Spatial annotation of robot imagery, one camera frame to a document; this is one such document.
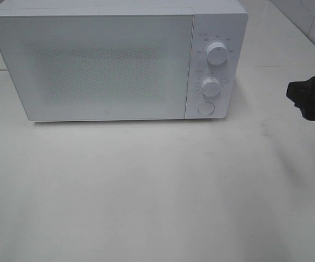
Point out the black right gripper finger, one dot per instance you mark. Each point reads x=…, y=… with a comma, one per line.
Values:
x=314, y=110
x=302, y=91

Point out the white microwave knob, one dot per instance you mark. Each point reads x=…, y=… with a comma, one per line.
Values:
x=210, y=87
x=217, y=52

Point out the white round door button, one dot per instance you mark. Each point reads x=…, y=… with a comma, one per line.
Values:
x=206, y=108

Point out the white microwave door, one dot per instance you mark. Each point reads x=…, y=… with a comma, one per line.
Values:
x=98, y=68

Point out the white microwave oven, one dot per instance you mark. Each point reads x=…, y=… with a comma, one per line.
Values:
x=212, y=20

